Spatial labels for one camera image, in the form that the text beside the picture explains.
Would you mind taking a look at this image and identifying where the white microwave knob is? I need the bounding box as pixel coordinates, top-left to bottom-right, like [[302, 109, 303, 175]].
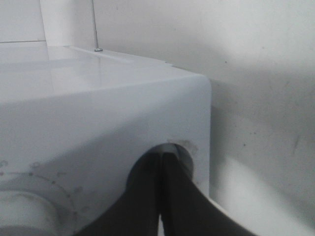
[[0, 180, 72, 236]]

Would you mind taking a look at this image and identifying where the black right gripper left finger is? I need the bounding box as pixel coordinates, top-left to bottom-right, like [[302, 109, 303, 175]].
[[76, 152, 161, 236]]

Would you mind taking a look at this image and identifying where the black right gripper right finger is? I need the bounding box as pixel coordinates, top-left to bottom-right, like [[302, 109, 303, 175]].
[[161, 153, 248, 236]]

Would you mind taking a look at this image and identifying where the white microwave oven body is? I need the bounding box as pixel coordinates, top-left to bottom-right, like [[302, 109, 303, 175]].
[[0, 42, 211, 235]]

